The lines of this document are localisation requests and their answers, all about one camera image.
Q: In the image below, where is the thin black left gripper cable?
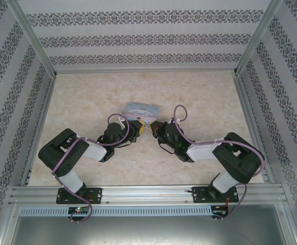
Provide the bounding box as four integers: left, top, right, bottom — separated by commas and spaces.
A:
116, 141, 139, 150

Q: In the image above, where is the grey metal panel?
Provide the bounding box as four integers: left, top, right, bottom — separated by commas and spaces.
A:
0, 200, 297, 245

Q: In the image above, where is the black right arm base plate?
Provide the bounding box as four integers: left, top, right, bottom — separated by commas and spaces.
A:
192, 186, 240, 204

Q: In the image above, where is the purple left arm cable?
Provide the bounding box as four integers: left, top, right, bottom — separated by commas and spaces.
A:
51, 114, 131, 223

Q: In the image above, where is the aluminium corner post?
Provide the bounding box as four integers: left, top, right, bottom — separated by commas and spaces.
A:
234, 0, 283, 76
6, 0, 58, 79

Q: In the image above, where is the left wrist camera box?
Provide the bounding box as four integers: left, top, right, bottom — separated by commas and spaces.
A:
116, 116, 128, 130

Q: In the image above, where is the aluminium mounting rail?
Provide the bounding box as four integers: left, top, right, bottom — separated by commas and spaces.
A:
9, 183, 287, 205

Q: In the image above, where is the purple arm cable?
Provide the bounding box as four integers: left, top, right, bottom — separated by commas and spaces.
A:
173, 104, 265, 221
51, 114, 131, 223

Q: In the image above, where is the light blue cartoon pouch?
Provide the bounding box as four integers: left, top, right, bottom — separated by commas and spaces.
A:
122, 101, 162, 122

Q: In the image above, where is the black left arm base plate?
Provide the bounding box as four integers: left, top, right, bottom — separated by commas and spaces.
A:
56, 187, 103, 205

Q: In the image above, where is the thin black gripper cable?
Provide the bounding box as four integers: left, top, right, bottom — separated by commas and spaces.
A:
116, 141, 139, 150
157, 142, 176, 155

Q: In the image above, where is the aluminium side rail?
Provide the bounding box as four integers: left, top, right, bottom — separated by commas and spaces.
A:
235, 75, 274, 184

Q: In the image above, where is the thin black right gripper cable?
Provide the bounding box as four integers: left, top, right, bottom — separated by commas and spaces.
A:
157, 142, 176, 155

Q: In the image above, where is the slotted grey cable duct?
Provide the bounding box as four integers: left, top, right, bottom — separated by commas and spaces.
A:
19, 206, 213, 216

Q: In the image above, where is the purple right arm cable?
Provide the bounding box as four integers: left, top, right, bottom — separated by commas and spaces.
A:
173, 104, 265, 221

